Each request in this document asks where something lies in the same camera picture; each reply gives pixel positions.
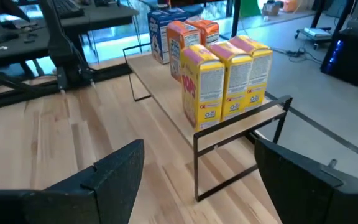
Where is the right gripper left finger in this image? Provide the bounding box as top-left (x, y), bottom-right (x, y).
top-left (0, 139), bottom-right (145, 224)

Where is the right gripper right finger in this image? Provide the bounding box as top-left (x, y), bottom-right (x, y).
top-left (255, 139), bottom-right (358, 224)

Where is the yellow Corn Pops cereal box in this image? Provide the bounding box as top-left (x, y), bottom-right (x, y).
top-left (208, 40), bottom-right (254, 122)
top-left (180, 44), bottom-right (226, 132)
top-left (230, 34), bottom-right (274, 110)

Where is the orange cereal box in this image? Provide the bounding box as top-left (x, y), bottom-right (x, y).
top-left (165, 21), bottom-right (202, 83)
top-left (186, 17), bottom-right (220, 47)

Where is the blue Frosted Flakes cereal box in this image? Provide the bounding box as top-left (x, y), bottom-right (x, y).
top-left (147, 10), bottom-right (171, 65)
top-left (162, 7), bottom-right (192, 22)

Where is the black computer tower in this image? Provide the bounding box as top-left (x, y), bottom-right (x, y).
top-left (320, 18), bottom-right (358, 87)

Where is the wheeled dolly with white box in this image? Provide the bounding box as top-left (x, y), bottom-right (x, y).
top-left (295, 26), bottom-right (334, 50)

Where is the grey desk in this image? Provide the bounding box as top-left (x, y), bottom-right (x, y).
top-left (51, 0), bottom-right (139, 32)
top-left (0, 14), bottom-right (51, 63)

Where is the black computer mouse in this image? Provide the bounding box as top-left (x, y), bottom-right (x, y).
top-left (0, 30), bottom-right (20, 44)

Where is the black keyboard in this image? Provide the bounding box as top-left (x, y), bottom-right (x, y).
top-left (53, 0), bottom-right (85, 19)

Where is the brown cardboard box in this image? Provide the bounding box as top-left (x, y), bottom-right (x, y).
top-left (262, 1), bottom-right (284, 16)

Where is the black metal pole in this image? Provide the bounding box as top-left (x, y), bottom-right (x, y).
top-left (231, 0), bottom-right (242, 38)

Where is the green panel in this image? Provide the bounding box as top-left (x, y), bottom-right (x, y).
top-left (239, 0), bottom-right (262, 19)

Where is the wooden shelf with black frame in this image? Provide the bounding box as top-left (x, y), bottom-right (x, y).
top-left (122, 43), bottom-right (293, 202)

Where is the black aluminium table frame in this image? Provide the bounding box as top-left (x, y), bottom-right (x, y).
top-left (0, 62), bottom-right (133, 113)

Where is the black floor cable bundle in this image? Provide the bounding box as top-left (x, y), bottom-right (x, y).
top-left (272, 46), bottom-right (324, 65)

